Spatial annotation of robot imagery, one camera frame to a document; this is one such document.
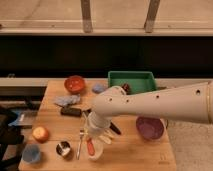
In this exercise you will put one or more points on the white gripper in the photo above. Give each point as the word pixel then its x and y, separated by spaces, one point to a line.
pixel 95 125

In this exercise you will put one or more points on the red chili pepper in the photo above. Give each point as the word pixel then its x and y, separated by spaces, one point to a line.
pixel 90 147

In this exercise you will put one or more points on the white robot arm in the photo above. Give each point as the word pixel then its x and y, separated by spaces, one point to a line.
pixel 190 103

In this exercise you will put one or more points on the white paper cup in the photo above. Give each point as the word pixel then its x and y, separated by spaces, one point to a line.
pixel 98 150

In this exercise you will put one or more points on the small steel cup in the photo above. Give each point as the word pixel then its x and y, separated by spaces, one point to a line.
pixel 63 148

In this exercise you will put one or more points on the blue silicone cup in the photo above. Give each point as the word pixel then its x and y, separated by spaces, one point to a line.
pixel 31 153

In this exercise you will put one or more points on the metal fork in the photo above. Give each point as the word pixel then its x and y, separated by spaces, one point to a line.
pixel 81 135

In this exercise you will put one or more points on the black rectangular block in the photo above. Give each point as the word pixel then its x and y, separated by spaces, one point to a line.
pixel 71 111

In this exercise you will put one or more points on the blue crumpled cloth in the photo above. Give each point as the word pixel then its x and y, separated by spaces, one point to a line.
pixel 67 100

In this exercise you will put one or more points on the blue sponge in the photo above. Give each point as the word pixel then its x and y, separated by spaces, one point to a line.
pixel 99 88

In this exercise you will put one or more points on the orange red bowl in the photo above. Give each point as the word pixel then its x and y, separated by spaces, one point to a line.
pixel 74 84

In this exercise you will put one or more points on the brown pinecone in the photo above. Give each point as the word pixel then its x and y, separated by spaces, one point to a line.
pixel 126 88

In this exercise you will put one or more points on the purple bowl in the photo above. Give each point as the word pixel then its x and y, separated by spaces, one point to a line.
pixel 150 128

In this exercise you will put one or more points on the red yellow apple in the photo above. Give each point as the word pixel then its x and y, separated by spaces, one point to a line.
pixel 40 134

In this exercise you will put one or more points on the green plastic tray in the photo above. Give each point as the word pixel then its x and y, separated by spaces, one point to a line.
pixel 139 81

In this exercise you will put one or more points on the black bag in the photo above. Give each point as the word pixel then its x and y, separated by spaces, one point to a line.
pixel 9 135

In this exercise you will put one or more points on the black handled knife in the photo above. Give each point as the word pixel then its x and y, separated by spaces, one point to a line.
pixel 115 128

